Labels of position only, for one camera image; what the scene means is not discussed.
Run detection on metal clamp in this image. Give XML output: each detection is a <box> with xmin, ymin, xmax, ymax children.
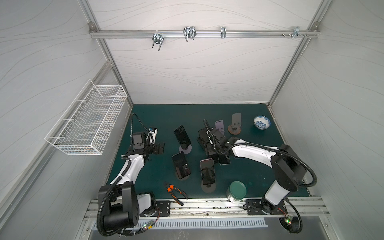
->
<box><xmin>152</xmin><ymin>33</ymin><xmax>164</xmax><ymax>51</ymax></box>
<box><xmin>183</xmin><ymin>26</ymin><xmax>197</xmax><ymax>42</ymax></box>
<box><xmin>221</xmin><ymin>27</ymin><xmax>227</xmax><ymax>39</ymax></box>
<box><xmin>282</xmin><ymin>27</ymin><xmax>309</xmax><ymax>39</ymax></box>

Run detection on white slotted cable duct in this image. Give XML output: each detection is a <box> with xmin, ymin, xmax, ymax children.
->
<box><xmin>91</xmin><ymin>218</ymin><xmax>269</xmax><ymax>231</ymax></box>

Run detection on orange black pliers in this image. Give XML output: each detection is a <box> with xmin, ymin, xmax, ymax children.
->
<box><xmin>164</xmin><ymin>182</ymin><xmax>189</xmax><ymax>206</ymax></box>

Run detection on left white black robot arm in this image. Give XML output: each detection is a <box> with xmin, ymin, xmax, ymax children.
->
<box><xmin>97</xmin><ymin>128</ymin><xmax>164</xmax><ymax>237</ymax></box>

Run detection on blue white porcelain bowl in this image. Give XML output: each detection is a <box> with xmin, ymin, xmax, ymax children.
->
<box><xmin>254</xmin><ymin>115</ymin><xmax>271</xmax><ymax>130</ymax></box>

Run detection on black smartphone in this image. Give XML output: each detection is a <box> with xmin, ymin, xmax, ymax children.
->
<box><xmin>174</xmin><ymin>125</ymin><xmax>191</xmax><ymax>149</ymax></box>
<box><xmin>205</xmin><ymin>149</ymin><xmax>219</xmax><ymax>164</ymax></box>
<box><xmin>172</xmin><ymin>152</ymin><xmax>191</xmax><ymax>178</ymax></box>
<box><xmin>200</xmin><ymin>159</ymin><xmax>216</xmax><ymax>186</ymax></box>

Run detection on left metal clamp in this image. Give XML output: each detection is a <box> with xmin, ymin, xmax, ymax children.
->
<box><xmin>152</xmin><ymin>33</ymin><xmax>164</xmax><ymax>51</ymax></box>

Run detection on right metal clamp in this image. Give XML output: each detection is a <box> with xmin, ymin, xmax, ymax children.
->
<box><xmin>282</xmin><ymin>27</ymin><xmax>309</xmax><ymax>39</ymax></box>

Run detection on lilac phone stand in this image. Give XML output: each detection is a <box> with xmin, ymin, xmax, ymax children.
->
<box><xmin>215</xmin><ymin>120</ymin><xmax>225</xmax><ymax>134</ymax></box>

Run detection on white wire basket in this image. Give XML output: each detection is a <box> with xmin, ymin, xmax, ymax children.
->
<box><xmin>45</xmin><ymin>80</ymin><xmax>128</xmax><ymax>156</ymax></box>

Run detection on dark stand front left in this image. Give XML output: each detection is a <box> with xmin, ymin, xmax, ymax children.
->
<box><xmin>175</xmin><ymin>172</ymin><xmax>191</xmax><ymax>181</ymax></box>

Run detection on blue edged smartphone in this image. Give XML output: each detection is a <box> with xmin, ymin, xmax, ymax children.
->
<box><xmin>218</xmin><ymin>155</ymin><xmax>231</xmax><ymax>165</ymax></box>

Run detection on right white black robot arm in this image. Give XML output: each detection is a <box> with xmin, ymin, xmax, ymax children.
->
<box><xmin>197</xmin><ymin>127</ymin><xmax>318</xmax><ymax>215</ymax></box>

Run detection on brown round phone stand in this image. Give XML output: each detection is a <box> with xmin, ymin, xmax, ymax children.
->
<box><xmin>228</xmin><ymin>113</ymin><xmax>242</xmax><ymax>135</ymax></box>

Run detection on aluminium cross rail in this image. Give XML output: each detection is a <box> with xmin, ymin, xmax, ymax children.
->
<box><xmin>90</xmin><ymin>29</ymin><xmax>321</xmax><ymax>39</ymax></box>

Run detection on green table mat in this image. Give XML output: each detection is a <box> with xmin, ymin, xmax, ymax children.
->
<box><xmin>109</xmin><ymin>104</ymin><xmax>283</xmax><ymax>199</ymax></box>

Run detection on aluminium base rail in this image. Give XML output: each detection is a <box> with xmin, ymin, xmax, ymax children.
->
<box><xmin>82</xmin><ymin>196</ymin><xmax>331</xmax><ymax>221</ymax></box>

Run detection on green lid jar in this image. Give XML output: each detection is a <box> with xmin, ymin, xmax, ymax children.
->
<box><xmin>226</xmin><ymin>181</ymin><xmax>247</xmax><ymax>203</ymax></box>

